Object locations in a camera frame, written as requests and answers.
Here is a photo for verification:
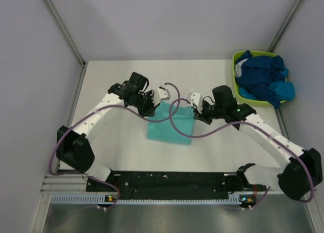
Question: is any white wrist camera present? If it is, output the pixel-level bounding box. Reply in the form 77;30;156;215
153;83;171;105
187;92;203;113

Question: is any grey slotted cable duct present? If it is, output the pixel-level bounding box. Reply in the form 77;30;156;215
51;194;242;205

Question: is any left aluminium frame post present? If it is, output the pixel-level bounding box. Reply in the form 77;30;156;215
43;0;86;66

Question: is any teal t shirt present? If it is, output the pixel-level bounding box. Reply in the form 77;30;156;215
147;102;195;145

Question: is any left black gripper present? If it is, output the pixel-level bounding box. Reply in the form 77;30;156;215
130;91;159;119

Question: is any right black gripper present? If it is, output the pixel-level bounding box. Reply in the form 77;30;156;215
194;101;225;125

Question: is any green plastic bin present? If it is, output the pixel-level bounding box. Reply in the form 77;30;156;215
232;50;295;108

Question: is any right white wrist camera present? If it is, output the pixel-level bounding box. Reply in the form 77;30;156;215
187;92;203;113

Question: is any aluminium frame post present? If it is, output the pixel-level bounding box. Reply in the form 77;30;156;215
267;0;305;53
43;0;86;66

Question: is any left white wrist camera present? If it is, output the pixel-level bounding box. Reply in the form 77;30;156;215
153;83;171;105

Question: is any dark blue t shirt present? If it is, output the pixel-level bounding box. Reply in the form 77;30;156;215
233;50;288;108

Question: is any light blue t shirt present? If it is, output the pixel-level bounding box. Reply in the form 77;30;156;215
235;68;295;108

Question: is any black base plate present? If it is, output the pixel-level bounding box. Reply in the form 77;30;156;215
86;170;267;200

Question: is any right aluminium frame post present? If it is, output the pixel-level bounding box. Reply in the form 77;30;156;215
267;0;305;53

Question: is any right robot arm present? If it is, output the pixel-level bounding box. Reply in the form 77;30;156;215
188;85;323;202

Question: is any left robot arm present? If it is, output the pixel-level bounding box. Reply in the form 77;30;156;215
56;72;157;191

